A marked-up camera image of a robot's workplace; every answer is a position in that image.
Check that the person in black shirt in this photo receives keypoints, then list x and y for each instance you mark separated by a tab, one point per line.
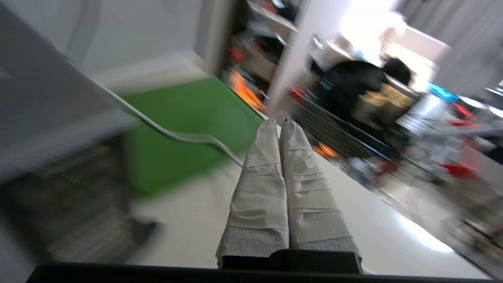
353	84

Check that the silver black microwave oven body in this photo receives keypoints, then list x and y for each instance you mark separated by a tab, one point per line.
51	137

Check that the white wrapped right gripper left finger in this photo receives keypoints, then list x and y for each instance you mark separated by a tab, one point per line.
259	196

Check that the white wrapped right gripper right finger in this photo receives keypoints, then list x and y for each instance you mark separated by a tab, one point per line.
314	204

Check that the green cutting board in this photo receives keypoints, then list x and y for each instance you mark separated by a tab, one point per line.
184	129

